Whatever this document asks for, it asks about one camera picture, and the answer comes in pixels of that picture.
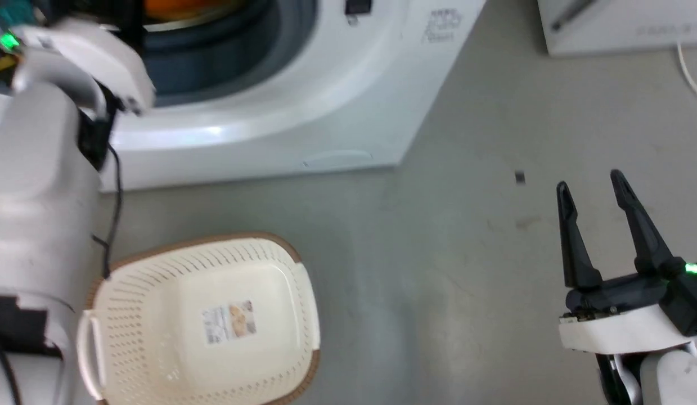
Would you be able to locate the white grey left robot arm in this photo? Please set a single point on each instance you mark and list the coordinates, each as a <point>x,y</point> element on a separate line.
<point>39,197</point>

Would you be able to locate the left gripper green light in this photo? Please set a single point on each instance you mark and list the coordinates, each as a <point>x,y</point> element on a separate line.
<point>5,39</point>

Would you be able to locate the white front-load washing machine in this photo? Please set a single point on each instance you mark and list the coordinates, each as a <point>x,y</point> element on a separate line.
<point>337,101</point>

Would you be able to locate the grey rubber door seal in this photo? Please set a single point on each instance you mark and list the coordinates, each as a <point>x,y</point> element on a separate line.
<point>224,62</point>

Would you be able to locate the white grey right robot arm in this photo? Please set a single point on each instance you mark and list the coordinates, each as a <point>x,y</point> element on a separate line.
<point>674,377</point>

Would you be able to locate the cream perforated laundry basket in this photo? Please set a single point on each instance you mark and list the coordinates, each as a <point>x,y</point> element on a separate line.
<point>157,337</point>

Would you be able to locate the printed basket label sticker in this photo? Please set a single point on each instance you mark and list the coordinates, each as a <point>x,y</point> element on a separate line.
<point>228,322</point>

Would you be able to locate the dark white right gripper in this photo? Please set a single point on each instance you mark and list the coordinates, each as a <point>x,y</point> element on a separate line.
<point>635,315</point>

